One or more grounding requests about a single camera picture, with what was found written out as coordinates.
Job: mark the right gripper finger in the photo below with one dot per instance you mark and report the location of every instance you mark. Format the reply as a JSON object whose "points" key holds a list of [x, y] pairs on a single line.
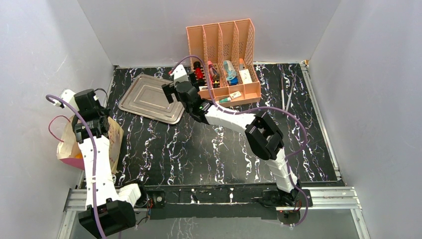
{"points": [[169, 91], [193, 79]]}

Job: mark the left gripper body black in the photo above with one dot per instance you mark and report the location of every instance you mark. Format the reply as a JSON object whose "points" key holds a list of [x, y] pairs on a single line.
{"points": [[104, 112]]}

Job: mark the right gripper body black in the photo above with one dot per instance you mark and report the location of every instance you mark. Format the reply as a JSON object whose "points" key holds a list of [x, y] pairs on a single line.
{"points": [[168, 93]]}

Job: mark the silver metal tray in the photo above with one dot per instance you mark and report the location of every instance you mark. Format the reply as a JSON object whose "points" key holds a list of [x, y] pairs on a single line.
{"points": [[146, 98]]}

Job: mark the metal tongs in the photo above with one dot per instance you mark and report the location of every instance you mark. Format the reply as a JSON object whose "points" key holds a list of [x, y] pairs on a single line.
{"points": [[286, 94]]}

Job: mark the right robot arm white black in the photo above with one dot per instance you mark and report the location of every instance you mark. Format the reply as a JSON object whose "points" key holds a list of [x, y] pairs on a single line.
{"points": [[263, 135]]}

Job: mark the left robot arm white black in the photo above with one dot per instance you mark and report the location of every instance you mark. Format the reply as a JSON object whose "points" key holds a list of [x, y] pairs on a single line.
{"points": [[108, 211]]}

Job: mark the black red item in organizer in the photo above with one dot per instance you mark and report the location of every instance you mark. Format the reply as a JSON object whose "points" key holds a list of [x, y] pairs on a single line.
{"points": [[198, 71]]}

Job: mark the pink bottle in organizer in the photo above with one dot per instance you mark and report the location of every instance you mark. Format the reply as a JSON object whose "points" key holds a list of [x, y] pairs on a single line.
{"points": [[214, 75]]}

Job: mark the blue tape dispenser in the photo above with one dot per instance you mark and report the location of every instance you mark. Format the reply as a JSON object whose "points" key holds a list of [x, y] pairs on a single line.
{"points": [[230, 73]]}

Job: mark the green tube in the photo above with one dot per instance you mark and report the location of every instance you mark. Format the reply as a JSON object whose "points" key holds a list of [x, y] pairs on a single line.
{"points": [[224, 100]]}

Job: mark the small white packet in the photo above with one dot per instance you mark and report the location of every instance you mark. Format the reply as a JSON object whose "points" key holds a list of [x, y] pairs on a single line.
{"points": [[236, 94]]}

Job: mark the orange desk file organizer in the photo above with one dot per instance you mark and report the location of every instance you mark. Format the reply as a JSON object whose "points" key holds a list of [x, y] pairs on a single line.
{"points": [[216, 42]]}

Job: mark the white box in organizer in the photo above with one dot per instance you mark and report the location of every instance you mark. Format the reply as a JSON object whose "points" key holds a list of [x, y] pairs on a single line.
{"points": [[245, 76]]}

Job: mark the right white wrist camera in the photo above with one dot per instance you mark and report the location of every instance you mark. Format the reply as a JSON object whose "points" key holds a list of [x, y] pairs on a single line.
{"points": [[179, 74]]}

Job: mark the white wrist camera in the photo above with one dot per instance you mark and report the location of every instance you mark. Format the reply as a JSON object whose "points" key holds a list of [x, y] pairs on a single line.
{"points": [[67, 95], [179, 74]]}

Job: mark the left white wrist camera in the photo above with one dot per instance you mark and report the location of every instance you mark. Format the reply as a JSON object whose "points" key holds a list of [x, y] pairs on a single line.
{"points": [[67, 95]]}

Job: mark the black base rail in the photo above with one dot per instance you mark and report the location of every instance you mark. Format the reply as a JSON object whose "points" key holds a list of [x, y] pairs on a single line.
{"points": [[212, 201]]}

